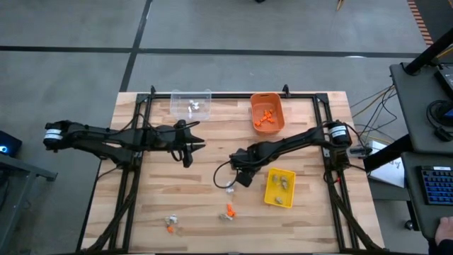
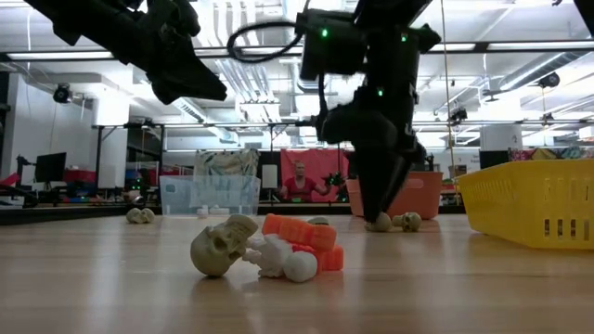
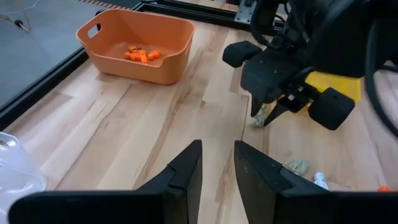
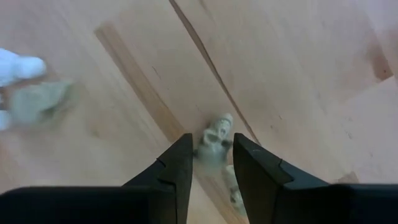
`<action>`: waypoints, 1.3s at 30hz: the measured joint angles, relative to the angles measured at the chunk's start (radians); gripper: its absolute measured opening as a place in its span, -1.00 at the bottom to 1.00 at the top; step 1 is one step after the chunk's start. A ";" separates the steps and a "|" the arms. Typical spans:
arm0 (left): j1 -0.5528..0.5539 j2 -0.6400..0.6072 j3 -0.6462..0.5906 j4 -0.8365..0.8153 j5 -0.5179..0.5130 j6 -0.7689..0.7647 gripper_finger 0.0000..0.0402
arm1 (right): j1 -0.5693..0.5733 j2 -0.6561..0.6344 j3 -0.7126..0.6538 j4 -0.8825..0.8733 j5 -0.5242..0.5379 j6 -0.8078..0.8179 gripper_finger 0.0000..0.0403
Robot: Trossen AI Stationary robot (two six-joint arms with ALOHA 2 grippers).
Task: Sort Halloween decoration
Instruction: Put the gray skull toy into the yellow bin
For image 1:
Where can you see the person's hand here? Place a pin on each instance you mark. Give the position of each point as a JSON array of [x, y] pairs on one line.
[[444, 230]]

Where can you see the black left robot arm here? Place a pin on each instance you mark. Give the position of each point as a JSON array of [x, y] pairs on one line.
[[106, 138]]

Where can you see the white paper sheet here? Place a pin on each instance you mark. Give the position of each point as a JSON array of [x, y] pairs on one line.
[[389, 173]]

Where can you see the yellow tripod leg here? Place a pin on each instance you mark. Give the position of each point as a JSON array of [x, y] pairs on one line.
[[341, 4]]

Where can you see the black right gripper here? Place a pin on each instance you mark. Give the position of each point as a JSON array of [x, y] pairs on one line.
[[247, 163]]

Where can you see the backlit black keyboard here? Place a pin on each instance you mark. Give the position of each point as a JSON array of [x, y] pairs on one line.
[[439, 186]]

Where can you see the yellow plastic basket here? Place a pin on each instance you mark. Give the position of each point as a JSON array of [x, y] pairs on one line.
[[270, 193]]

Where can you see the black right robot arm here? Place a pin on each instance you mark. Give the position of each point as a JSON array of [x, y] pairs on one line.
[[293, 140]]

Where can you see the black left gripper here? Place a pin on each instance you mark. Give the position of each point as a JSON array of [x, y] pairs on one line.
[[173, 138]]

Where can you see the black laptop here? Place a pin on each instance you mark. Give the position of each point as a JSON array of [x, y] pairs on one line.
[[446, 79]]

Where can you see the person's forearm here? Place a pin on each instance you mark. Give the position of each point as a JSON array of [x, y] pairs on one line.
[[440, 249]]

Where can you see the black device with blue light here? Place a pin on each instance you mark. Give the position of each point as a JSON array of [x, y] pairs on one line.
[[10, 141]]

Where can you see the black headphones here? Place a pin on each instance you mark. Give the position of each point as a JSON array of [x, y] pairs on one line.
[[442, 134]]

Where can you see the orange plastic bin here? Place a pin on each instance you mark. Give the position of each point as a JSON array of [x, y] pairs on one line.
[[260, 102]]

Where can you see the clear plastic bin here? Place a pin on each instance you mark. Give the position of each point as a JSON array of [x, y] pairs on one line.
[[203, 113]]

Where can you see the black floor mat striped edge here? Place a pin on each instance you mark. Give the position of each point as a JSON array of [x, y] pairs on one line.
[[439, 14]]

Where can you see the black frame clamp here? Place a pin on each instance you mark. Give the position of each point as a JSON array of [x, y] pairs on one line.
[[153, 90], [286, 90]]

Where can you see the grey desk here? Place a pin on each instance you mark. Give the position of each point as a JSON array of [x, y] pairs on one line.
[[414, 106], [414, 212]]

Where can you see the small white box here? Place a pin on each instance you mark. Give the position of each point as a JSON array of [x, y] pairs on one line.
[[377, 146]]

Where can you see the black diagonal post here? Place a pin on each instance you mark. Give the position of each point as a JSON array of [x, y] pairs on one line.
[[385, 154], [428, 53]]

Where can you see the black caster wheel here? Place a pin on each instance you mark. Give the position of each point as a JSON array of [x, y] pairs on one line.
[[408, 225]]

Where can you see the grey side table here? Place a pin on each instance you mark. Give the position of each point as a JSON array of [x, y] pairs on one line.
[[21, 168]]

